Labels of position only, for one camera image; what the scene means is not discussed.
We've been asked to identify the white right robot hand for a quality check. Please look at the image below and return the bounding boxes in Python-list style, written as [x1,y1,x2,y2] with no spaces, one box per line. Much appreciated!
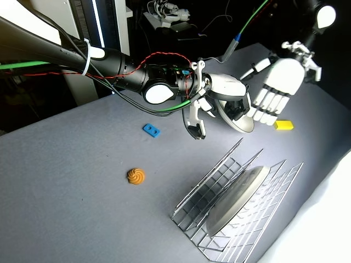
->
[202,72,252,123]

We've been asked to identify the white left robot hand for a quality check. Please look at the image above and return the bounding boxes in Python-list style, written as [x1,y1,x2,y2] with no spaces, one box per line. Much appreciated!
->
[240,55,305,127]

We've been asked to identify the white plate with dark rim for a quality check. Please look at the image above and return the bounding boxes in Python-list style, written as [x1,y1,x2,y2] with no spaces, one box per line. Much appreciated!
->
[205,165,271,238]
[213,97,256,134]

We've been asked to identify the yellow rectangular block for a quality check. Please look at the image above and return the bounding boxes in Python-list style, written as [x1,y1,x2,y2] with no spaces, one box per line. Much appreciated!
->
[273,119,295,131]

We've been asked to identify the black box in background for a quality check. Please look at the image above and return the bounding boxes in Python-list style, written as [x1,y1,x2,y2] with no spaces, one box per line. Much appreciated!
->
[161,21,201,42]

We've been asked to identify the blue block with two holes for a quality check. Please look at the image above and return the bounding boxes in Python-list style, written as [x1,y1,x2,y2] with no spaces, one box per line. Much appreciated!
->
[142,123,161,138]

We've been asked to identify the white gadgets in background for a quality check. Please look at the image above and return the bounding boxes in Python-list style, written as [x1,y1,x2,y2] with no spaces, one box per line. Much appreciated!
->
[144,0,191,28]

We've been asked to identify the white robot column with light strip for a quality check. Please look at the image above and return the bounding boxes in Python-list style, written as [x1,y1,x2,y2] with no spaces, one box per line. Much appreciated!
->
[30,0,131,107]

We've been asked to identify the orange swirl cookie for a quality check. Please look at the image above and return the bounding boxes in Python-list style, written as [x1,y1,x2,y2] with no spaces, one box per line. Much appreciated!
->
[127,168,146,186]

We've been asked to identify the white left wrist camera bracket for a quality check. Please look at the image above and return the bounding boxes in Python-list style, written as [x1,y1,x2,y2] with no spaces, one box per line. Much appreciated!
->
[281,41,322,83]

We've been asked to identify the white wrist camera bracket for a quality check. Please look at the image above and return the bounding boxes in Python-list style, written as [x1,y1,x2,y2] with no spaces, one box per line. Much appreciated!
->
[182,60,207,141]
[281,41,322,83]

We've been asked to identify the white thin cable on table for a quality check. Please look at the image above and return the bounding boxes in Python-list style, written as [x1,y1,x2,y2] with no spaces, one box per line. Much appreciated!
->
[197,56,224,64]

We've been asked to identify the grey cable adapter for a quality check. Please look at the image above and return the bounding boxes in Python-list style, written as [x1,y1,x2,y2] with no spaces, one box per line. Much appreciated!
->
[222,38,240,62]

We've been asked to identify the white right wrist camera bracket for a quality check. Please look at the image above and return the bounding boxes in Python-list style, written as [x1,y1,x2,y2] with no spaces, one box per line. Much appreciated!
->
[182,60,207,141]

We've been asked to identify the green cable with blue plug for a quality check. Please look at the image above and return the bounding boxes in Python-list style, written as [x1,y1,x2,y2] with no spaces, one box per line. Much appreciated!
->
[235,0,271,42]

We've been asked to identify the thin white looped cable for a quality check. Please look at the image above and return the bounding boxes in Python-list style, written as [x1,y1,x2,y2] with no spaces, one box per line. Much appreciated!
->
[201,0,234,35]

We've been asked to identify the silver wire dish rack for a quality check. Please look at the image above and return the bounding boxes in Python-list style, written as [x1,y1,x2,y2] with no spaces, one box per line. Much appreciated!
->
[171,137,304,263]

